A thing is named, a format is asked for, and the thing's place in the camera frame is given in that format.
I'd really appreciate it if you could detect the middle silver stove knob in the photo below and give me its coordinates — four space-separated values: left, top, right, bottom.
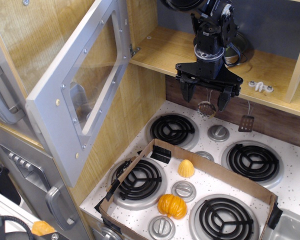
195 151 215 162

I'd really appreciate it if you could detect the cardboard fence with black tape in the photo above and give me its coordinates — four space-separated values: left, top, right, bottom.
94 139 283 240

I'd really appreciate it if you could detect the back left stove burner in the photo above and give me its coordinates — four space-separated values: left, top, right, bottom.
145 113 200 151

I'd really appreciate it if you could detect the silver oven knob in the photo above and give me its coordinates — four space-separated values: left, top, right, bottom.
101 226 122 240

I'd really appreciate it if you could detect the hanging round metal strainer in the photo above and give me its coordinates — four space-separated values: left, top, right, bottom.
197 101 216 119

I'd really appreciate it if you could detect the yellow toy corn piece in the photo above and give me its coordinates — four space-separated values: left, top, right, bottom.
177 159 195 178

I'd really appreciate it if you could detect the front silver stove knob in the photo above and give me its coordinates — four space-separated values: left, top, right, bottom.
148 216 176 240

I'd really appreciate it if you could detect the silver stove knob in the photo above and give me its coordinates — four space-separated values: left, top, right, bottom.
171 180 197 203
207 125 230 142
195 151 215 162
148 216 176 240

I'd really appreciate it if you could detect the upper silver fridge handle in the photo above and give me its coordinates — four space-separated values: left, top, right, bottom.
0 66 25 125

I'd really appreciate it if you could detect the metal door hinge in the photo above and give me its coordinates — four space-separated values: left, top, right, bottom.
129 44 141 57

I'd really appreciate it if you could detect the silver microwave door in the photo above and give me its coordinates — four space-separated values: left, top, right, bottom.
25 0 132 187

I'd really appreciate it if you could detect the orange toy pumpkin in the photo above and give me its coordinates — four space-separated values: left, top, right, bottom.
157 194 188 220

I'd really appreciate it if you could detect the silver fridge handle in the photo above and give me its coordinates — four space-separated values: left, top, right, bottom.
45 186 75 231
0 66 25 125

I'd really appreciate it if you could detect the silver ice dispenser panel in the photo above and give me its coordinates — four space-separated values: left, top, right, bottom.
0 145 51 193

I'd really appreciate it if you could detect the front right stove burner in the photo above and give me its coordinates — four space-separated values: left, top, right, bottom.
188 194 260 240

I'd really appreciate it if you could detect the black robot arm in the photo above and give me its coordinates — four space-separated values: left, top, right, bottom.
162 0 243 112

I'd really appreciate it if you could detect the white plastic door latch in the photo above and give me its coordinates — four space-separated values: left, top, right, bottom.
248 80 274 93

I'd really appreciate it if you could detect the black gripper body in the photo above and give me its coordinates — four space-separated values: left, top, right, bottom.
175 48 243 96

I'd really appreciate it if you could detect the steel pot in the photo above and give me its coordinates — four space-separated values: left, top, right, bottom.
224 32 248 67

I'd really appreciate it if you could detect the back silver stove knob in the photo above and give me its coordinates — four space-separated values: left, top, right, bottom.
207 125 230 142

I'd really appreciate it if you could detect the back right stove burner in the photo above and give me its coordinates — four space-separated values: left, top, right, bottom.
220 140 284 189

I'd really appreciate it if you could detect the orange toy on floor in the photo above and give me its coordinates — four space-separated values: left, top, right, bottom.
31 220 56 236

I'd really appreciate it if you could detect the center silver stove knob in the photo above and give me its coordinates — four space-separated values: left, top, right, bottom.
171 180 197 203

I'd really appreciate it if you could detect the front left stove burner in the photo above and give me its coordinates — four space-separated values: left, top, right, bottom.
113 157 168 211

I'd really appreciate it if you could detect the silver sink basin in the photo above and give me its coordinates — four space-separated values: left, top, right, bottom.
261 209 300 240

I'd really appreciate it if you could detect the grey wall phone holder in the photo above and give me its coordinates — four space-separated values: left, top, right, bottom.
69 82 92 122

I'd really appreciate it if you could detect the black cable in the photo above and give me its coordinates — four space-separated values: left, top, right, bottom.
0 215 35 240

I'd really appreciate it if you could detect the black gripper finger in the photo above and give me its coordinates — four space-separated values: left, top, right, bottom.
217 87 235 112
179 80 196 103

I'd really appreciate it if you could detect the lower silver fridge handle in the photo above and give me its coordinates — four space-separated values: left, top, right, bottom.
45 186 75 231

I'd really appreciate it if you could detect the hanging small metal spatula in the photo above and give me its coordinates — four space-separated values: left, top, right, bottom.
238 115 255 133

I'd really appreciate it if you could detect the stove burner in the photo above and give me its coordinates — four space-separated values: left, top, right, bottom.
220 140 284 189
145 113 200 151
188 194 260 240
113 157 168 211

